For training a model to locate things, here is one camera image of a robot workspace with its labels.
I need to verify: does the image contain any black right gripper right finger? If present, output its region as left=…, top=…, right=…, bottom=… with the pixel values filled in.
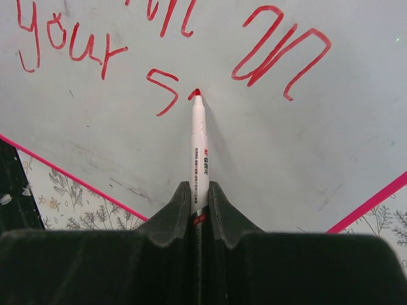
left=208, top=182, right=406, bottom=304

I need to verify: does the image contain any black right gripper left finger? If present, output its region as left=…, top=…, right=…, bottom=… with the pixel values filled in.
left=1, top=182, right=193, bottom=304

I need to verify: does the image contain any white red whiteboard marker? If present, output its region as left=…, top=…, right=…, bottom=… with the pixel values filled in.
left=190, top=88, right=209, bottom=304

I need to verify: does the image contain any pink framed whiteboard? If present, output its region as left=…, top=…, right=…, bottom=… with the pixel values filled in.
left=1, top=1, right=406, bottom=231

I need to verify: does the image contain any floral patterned table mat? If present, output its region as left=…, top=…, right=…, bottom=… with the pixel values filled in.
left=17, top=151, right=406, bottom=268

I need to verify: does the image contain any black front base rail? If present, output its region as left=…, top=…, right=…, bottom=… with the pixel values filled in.
left=1, top=140, right=45, bottom=233

